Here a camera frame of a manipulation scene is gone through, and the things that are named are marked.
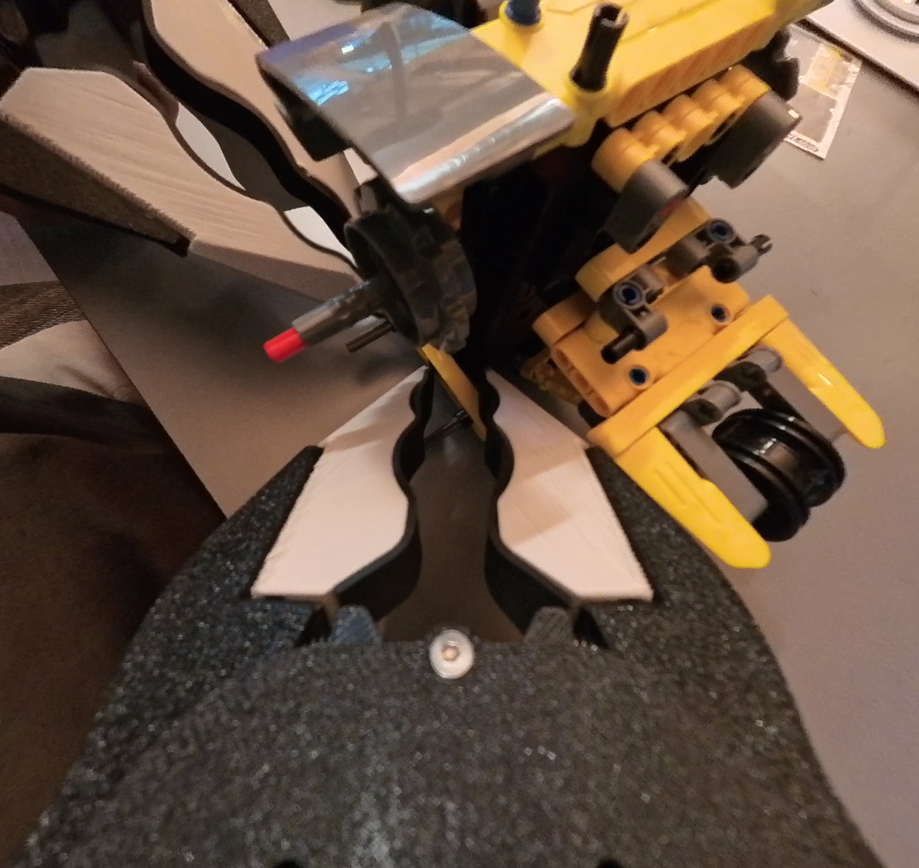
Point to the white flat base plate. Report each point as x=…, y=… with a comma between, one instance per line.
x=861, y=42

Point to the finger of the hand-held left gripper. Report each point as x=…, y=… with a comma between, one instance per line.
x=208, y=21
x=143, y=164

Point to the yellow toy brick vehicle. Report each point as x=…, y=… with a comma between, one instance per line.
x=668, y=42

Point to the beige cloth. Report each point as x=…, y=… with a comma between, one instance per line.
x=64, y=369

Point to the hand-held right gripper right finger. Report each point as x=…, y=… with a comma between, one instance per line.
x=567, y=516

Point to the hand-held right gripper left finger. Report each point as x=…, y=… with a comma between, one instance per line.
x=344, y=509

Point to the yellow black printed leaflet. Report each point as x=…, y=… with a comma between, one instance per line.
x=825, y=93

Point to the yellow brick beam with pins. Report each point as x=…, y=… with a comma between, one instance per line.
x=449, y=380

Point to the person's brown clothing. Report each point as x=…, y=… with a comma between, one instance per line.
x=86, y=595

